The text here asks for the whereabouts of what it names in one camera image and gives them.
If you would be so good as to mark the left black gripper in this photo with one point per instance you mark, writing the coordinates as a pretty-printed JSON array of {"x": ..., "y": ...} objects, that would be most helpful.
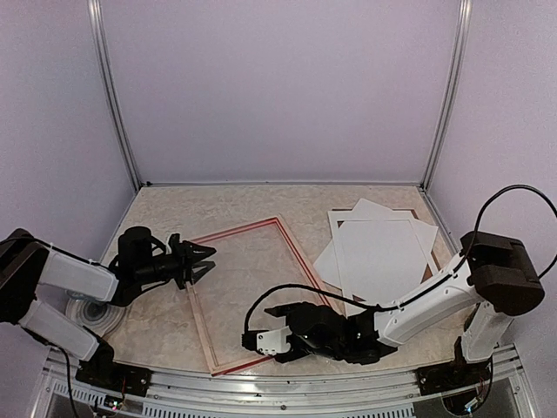
[{"x": 185, "y": 266}]

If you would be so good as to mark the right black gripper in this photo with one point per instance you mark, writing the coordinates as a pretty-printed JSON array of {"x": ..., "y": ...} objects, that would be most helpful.
[{"x": 283, "y": 311}]

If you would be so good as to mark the wooden red photo frame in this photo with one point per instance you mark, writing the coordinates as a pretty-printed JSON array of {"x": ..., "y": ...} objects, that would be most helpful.
[{"x": 200, "y": 313}]

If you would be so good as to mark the clear acrylic sheet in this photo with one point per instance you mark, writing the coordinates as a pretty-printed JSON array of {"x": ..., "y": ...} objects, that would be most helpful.
[{"x": 252, "y": 300}]

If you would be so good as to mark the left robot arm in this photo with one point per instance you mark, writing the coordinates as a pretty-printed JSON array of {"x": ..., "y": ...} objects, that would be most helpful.
[{"x": 142, "y": 263}]

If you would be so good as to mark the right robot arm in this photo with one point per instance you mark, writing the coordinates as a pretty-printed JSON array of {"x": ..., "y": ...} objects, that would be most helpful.
[{"x": 495, "y": 274}]

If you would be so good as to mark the white photo paper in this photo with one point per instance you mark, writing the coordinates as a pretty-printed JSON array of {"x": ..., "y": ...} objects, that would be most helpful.
[{"x": 374, "y": 257}]

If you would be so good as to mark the white round plate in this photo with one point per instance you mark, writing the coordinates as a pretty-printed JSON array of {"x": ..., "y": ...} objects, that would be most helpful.
[{"x": 99, "y": 317}]

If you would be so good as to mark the brown backing board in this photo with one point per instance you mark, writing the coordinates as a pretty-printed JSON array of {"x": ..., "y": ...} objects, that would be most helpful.
[{"x": 428, "y": 272}]

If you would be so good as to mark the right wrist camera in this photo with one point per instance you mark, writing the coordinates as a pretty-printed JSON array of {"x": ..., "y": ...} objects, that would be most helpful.
[{"x": 267, "y": 342}]

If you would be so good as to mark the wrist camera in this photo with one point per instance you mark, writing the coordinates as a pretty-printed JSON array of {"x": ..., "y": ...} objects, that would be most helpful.
[
  {"x": 173, "y": 242},
  {"x": 267, "y": 342}
]

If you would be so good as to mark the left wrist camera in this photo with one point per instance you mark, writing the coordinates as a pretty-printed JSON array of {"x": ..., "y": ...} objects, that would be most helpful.
[{"x": 173, "y": 242}]

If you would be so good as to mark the aluminium front rail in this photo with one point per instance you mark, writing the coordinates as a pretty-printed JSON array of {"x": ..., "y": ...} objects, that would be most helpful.
[{"x": 388, "y": 393}]

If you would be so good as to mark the left aluminium post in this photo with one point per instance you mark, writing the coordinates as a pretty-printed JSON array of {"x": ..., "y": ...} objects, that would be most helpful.
[{"x": 95, "y": 13}]

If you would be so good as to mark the aluminium post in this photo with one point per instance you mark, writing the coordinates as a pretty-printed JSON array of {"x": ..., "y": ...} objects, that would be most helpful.
[
  {"x": 95, "y": 13},
  {"x": 450, "y": 93}
]

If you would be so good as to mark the right aluminium post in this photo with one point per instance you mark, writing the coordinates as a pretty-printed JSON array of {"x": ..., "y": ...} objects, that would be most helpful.
[{"x": 450, "y": 93}]

